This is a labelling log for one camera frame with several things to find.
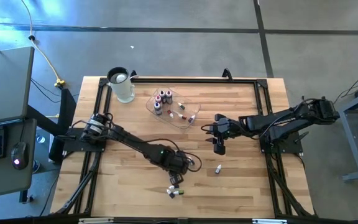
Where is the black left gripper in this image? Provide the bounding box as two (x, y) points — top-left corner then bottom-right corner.
(163, 150), (197, 186)

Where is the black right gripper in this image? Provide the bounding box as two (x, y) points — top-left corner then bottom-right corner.
(205, 113), (241, 156)

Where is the clear plastic container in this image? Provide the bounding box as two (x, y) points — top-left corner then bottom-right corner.
(145, 86), (202, 130)

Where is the black desk support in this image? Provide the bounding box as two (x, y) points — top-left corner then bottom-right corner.
(59, 88), (77, 124)

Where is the grey metal table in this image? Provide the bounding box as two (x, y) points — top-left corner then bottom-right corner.
(337, 79), (358, 183)

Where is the black computer mouse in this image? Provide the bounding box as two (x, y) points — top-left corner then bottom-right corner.
(10, 141), (30, 170)

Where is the grey desk top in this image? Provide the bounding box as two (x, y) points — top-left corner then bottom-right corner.
(0, 46), (35, 127)

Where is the silver metal bracket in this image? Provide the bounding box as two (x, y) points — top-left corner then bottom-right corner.
(252, 218), (288, 224)
(78, 217), (114, 224)

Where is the black floor cable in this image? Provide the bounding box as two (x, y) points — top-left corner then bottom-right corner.
(334, 65), (358, 103)

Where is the yellow cable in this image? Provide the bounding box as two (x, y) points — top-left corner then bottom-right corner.
(20, 0), (65, 88)

